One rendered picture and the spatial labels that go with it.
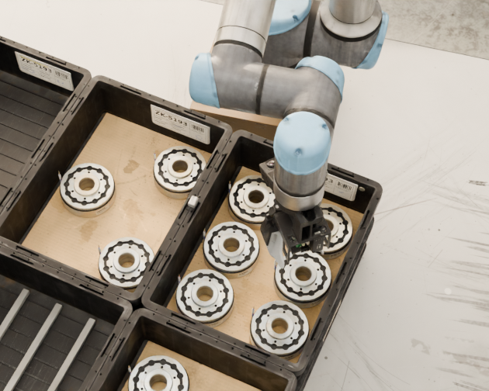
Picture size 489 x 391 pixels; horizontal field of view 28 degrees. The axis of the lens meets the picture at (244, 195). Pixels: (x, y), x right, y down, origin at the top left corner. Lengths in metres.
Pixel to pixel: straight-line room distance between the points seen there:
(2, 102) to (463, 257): 0.98
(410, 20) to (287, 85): 1.91
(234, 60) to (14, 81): 0.75
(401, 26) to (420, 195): 1.27
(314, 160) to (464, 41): 1.98
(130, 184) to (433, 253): 0.62
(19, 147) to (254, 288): 0.55
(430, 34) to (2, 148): 1.70
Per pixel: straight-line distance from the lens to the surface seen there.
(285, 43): 1.89
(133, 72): 2.20
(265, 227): 1.53
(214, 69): 1.41
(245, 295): 1.77
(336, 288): 1.68
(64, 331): 1.77
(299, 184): 1.36
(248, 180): 1.85
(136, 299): 1.66
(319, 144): 1.31
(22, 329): 1.78
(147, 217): 1.85
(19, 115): 2.01
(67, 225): 1.86
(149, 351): 1.73
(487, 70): 2.28
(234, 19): 1.44
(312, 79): 1.39
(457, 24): 3.30
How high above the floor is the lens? 2.44
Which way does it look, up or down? 60 degrees down
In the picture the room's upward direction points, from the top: 2 degrees clockwise
